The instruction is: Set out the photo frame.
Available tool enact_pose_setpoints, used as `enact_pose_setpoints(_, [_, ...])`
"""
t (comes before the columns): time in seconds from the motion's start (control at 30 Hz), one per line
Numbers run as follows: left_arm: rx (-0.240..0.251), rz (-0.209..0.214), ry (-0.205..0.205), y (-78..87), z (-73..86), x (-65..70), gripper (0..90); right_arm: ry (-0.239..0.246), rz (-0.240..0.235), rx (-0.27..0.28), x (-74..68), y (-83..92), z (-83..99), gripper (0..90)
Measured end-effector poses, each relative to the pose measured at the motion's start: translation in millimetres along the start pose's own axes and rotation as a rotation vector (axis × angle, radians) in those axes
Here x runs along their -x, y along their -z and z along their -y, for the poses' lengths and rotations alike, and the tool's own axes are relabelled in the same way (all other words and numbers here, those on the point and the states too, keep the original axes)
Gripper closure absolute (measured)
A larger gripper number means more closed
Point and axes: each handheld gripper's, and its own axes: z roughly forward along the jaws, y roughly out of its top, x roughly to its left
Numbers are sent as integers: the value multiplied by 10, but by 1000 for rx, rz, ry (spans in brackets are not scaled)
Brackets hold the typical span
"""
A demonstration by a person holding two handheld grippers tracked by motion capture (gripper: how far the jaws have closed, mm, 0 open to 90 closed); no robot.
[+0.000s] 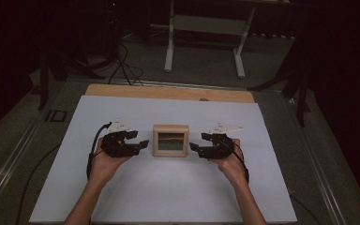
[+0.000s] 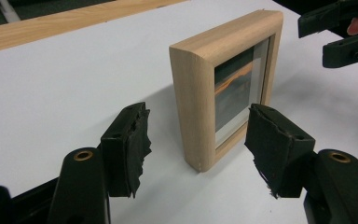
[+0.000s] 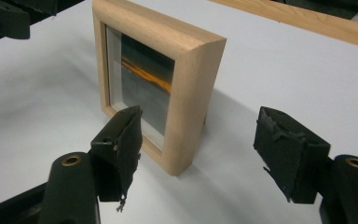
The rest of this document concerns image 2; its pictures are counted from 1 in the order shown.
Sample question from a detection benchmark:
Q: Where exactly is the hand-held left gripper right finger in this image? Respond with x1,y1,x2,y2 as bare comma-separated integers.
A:
244,103,358,224

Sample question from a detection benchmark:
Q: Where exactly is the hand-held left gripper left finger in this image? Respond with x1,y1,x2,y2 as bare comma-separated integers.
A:
48,102,153,224

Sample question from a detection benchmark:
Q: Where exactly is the square wooden cork coaster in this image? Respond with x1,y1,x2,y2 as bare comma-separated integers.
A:
169,8,284,173

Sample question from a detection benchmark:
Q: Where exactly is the white table sheet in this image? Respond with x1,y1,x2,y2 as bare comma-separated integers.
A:
0,0,358,224

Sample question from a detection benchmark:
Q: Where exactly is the white metal stand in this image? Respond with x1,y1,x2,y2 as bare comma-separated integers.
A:
0,0,21,22

